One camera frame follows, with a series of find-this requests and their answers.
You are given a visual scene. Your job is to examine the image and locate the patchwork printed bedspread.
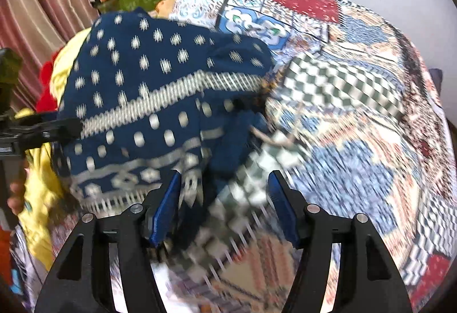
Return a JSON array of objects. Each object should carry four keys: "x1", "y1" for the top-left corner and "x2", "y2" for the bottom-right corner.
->
[{"x1": 107, "y1": 0, "x2": 451, "y2": 313}]

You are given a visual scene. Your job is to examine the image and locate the navy patterned garment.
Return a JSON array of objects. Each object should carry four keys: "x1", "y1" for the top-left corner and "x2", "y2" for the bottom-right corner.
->
[{"x1": 50, "y1": 8, "x2": 276, "y2": 228}]

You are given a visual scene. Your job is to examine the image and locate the red cloth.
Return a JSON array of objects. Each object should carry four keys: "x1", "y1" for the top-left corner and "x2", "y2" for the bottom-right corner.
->
[{"x1": 35, "y1": 52, "x2": 69, "y2": 114}]

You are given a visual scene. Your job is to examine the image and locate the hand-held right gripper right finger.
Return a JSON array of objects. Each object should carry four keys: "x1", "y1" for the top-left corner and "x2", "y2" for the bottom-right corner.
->
[{"x1": 268, "y1": 170, "x2": 415, "y2": 313}]

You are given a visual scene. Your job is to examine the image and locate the striped curtain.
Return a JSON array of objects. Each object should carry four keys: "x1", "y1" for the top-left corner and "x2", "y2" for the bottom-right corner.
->
[{"x1": 0, "y1": 0, "x2": 101, "y2": 116}]

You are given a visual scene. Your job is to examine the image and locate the person's left hand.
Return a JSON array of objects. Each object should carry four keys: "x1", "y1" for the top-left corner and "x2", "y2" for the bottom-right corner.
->
[{"x1": 8, "y1": 159, "x2": 31, "y2": 215}]

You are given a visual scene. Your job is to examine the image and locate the yellow cloth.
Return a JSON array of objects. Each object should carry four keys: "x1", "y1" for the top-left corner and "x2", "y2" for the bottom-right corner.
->
[{"x1": 16, "y1": 29, "x2": 91, "y2": 264}]

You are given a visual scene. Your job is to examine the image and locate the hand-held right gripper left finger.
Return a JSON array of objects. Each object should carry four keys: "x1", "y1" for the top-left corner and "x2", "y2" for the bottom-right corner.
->
[{"x1": 34, "y1": 170, "x2": 183, "y2": 313}]

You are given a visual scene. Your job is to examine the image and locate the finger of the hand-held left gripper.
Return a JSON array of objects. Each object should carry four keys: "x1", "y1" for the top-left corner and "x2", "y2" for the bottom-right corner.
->
[{"x1": 13, "y1": 117, "x2": 84, "y2": 151}]

